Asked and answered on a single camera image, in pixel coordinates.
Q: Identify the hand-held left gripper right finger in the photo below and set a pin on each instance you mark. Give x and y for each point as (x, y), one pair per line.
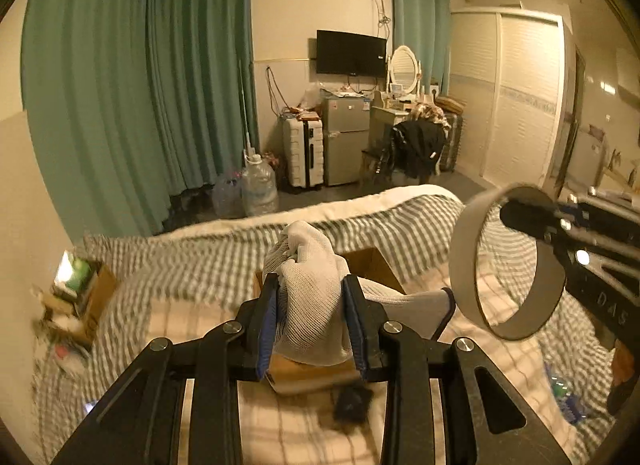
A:
(358, 335)

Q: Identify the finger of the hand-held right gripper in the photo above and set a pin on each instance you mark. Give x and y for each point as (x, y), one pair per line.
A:
(530, 219)
(580, 209)

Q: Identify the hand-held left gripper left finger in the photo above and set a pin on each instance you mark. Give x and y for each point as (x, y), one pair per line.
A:
(264, 330)

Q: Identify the white knitted work glove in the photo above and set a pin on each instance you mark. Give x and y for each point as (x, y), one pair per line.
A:
(310, 305)

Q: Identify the brown cardboard box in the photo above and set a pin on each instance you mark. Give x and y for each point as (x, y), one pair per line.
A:
(372, 266)

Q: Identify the cardboard tape roll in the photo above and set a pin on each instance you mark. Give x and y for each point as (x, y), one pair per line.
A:
(462, 255)

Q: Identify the blue striped storage bag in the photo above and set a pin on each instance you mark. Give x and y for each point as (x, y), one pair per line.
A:
(452, 142)

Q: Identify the clear plastic bottle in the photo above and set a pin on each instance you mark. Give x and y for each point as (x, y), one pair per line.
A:
(565, 392)

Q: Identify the white sliding wardrobe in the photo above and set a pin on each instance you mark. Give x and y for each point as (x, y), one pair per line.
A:
(515, 95)

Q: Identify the black jacket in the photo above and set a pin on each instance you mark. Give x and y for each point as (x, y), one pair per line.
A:
(419, 147)

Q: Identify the large clear water jug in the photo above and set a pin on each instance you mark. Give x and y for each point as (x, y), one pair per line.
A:
(259, 185)

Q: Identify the brown patterned cloth pile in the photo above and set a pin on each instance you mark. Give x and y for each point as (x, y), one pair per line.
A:
(429, 112)

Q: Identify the white dressing table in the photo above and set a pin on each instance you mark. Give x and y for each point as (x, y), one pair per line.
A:
(387, 117)

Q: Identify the small open cardboard box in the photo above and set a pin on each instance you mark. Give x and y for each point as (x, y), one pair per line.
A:
(92, 295)

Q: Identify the white hard suitcase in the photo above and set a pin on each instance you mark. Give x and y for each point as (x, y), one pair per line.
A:
(300, 155)

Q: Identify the small silver fridge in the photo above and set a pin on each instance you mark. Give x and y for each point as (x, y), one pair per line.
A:
(345, 145)

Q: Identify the white oval vanity mirror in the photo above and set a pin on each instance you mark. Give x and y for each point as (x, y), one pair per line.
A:
(404, 65)

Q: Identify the white thin pole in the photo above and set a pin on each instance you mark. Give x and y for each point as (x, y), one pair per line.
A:
(248, 105)

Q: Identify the narrow green curtain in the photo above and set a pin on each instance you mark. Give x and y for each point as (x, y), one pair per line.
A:
(417, 15)

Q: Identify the green window curtain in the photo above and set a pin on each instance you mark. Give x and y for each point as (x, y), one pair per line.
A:
(200, 75)

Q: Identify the wide green curtain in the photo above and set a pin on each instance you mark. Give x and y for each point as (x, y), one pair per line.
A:
(85, 95)

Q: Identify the black wall television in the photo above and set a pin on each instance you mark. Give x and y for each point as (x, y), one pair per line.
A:
(351, 52)

